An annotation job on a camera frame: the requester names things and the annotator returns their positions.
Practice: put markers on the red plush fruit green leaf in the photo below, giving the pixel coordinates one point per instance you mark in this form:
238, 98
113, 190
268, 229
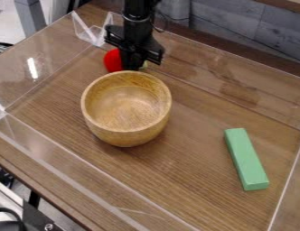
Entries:
111, 61

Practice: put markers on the black metal stand base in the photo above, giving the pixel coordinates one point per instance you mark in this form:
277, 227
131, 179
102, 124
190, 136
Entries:
20, 217

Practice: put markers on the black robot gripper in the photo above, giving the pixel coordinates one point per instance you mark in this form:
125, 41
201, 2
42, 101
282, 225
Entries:
133, 37

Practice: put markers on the grey pillar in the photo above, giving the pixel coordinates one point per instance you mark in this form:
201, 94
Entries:
31, 16

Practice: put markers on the clear acrylic corner bracket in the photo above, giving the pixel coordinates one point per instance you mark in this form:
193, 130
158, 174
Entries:
91, 34

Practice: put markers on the round wooden bowl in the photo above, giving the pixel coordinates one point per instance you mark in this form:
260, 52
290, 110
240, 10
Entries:
126, 107

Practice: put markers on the clear acrylic tray enclosure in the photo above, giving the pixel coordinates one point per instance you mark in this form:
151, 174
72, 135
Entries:
182, 147

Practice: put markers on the green rectangular block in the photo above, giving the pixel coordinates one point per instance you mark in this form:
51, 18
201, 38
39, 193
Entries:
248, 164

